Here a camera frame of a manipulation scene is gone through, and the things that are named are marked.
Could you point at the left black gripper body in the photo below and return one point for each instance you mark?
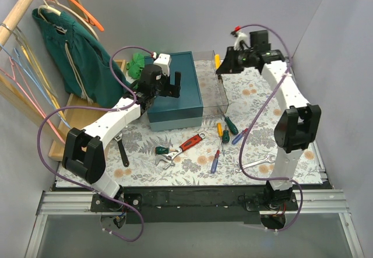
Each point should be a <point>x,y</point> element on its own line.
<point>169,88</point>

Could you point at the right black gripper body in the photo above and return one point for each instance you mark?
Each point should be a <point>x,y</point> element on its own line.
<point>233,60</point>

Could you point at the yellow handled screwdriver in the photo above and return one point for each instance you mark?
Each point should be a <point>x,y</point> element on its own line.
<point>217,63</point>

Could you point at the teal storage box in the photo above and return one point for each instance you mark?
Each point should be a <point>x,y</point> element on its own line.
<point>182,105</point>

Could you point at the clear plastic container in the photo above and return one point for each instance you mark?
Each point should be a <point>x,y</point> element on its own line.
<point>211,86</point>

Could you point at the orange handled screwdriver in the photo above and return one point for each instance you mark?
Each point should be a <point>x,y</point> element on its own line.
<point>220,134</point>

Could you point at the stubby green screwdriver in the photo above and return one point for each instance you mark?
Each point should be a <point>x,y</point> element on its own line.
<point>162,150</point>

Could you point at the long green screwdriver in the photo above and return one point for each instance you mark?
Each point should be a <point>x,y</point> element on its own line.
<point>231,126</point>

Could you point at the red handled adjustable wrench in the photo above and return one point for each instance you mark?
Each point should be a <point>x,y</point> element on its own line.
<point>169,158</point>

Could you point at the blue red screwdriver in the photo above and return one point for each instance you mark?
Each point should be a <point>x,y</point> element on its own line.
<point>215,162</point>

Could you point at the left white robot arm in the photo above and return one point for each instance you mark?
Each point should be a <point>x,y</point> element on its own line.
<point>84,149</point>

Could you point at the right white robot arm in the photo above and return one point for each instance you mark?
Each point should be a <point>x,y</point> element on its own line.
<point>298,124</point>

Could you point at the green cloth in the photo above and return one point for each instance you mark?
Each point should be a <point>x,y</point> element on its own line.
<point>135,66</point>

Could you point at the black adjustable wrench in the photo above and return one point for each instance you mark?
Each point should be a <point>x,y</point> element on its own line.
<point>124,158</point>

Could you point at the green shorts on hanger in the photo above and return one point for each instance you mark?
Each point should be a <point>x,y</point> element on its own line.
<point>82,61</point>

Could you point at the silver combination wrench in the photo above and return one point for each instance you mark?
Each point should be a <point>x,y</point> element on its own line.
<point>269,159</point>

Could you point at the white hanger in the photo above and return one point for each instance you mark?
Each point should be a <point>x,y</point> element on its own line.
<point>57,8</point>

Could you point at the wooden rack pole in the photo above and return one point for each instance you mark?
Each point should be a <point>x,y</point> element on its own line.
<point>13,18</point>

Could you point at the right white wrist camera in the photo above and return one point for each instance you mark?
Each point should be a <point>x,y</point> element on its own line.
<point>240,39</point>

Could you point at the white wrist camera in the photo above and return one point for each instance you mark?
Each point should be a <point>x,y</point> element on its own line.
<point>163,61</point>
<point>240,39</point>

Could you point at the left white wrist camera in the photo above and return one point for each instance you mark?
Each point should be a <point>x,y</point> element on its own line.
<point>163,61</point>

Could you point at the yellow wire hanger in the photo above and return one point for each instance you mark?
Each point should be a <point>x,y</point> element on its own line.
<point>33,63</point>

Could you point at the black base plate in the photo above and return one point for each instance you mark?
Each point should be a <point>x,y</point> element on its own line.
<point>189,204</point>

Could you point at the pink wire hanger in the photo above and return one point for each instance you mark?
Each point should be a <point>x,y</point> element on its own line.
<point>22,87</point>

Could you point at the blue wire hanger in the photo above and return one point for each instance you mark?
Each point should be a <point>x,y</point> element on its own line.
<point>32,75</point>

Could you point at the aluminium frame rail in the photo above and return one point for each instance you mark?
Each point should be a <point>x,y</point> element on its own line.
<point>65,227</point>

